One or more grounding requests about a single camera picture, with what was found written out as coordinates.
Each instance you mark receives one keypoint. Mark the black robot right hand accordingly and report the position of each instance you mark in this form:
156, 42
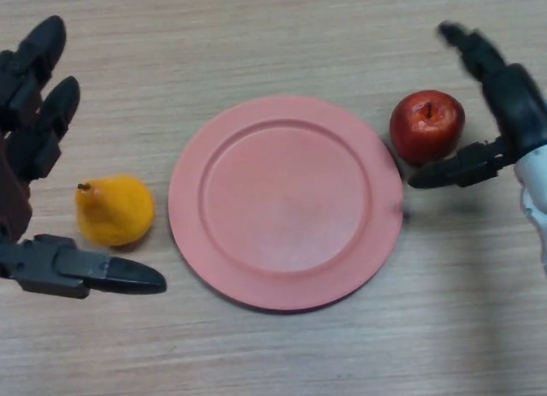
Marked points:
517, 105

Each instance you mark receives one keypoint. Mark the yellow pear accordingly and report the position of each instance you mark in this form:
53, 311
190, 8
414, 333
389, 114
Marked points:
115, 212

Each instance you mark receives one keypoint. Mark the pink round plate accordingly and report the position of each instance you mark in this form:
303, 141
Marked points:
286, 208

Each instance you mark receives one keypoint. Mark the red apple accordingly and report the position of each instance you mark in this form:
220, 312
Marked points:
423, 131

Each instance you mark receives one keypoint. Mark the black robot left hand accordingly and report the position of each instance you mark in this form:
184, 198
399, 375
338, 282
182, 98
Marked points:
17, 156

